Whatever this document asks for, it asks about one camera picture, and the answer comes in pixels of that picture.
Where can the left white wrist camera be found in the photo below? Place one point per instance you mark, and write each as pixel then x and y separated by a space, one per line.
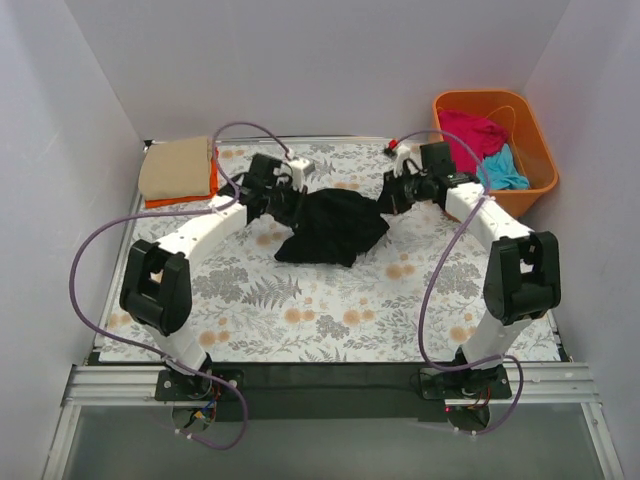
pixel 299 167

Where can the aluminium frame rail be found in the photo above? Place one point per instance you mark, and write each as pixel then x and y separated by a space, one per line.
pixel 544 382

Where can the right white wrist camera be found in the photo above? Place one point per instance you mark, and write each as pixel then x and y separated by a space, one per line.
pixel 400 154

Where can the beige folded t-shirt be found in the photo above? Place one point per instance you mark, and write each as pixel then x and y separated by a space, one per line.
pixel 176 169

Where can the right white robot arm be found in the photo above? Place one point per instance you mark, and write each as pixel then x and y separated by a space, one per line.
pixel 522 280

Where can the black t-shirt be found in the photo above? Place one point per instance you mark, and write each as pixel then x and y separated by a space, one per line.
pixel 335 227

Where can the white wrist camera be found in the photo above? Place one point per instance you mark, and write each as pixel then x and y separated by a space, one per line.
pixel 299 167
pixel 400 154

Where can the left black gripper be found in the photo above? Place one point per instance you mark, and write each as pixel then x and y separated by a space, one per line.
pixel 288 206

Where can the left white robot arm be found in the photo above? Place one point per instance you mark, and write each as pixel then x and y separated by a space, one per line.
pixel 157 290

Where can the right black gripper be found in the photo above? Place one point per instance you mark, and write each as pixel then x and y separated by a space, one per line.
pixel 393 191

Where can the pink t-shirt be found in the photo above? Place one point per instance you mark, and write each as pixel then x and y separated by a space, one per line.
pixel 483 136

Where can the orange plastic basket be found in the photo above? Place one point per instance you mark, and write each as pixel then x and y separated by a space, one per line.
pixel 531 155

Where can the orange folded t-shirt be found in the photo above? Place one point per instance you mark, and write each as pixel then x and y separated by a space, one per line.
pixel 213 188

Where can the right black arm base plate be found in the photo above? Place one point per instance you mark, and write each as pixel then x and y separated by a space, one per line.
pixel 465 384

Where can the turquoise t-shirt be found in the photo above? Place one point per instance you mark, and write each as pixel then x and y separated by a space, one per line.
pixel 500 173

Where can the floral patterned table mat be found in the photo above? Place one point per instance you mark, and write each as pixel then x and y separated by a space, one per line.
pixel 411 297

